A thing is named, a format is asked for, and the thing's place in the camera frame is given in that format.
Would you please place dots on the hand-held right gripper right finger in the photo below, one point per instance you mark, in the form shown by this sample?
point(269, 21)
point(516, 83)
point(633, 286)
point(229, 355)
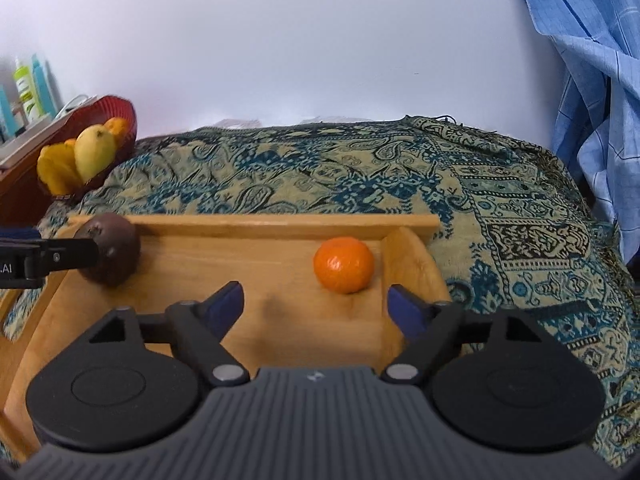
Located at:
point(402, 306)

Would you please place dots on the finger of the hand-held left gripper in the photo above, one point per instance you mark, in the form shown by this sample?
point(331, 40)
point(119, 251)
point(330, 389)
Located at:
point(65, 257)

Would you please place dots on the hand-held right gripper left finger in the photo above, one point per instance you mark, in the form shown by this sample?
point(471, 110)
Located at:
point(225, 306)

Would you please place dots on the dark purple round fruit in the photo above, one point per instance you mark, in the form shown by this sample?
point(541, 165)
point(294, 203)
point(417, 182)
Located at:
point(117, 250)

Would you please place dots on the large orange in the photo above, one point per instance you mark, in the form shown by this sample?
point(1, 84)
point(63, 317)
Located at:
point(343, 265)

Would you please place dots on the wooden tray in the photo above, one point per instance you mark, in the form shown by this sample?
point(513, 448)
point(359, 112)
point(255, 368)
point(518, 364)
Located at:
point(300, 330)

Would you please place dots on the dark wooden side table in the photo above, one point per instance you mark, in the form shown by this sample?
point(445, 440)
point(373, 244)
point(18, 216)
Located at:
point(20, 195)

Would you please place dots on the yellow starfruit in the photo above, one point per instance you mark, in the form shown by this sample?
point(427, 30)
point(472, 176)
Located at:
point(57, 167)

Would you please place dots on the yellow mango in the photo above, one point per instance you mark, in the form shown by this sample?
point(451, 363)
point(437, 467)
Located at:
point(95, 152)

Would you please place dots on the grey flat slab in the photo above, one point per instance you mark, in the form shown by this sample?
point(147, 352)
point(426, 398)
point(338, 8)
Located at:
point(30, 142)

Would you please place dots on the patterned teal beige blanket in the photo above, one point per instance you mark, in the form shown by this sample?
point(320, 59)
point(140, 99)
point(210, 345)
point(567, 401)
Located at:
point(350, 185)

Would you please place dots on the teal bottle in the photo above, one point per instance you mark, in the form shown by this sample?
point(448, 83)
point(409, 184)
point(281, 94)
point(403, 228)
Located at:
point(44, 85)
point(5, 115)

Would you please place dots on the red bowl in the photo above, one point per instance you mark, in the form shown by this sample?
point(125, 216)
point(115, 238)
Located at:
point(122, 109)

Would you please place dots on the green white bottle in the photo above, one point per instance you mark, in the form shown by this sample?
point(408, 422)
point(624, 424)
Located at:
point(26, 90)

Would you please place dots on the blue checked cloth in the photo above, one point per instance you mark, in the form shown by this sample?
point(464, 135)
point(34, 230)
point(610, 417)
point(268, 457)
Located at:
point(585, 85)

